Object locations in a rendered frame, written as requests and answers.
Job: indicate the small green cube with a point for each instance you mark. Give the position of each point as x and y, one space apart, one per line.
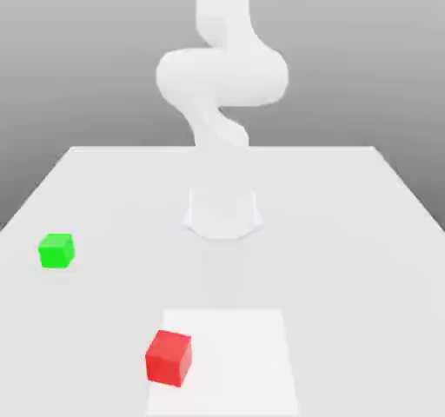
56 251

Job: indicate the small red cube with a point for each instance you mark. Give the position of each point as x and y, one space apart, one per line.
168 358

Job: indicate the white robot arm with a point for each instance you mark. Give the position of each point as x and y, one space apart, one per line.
222 76

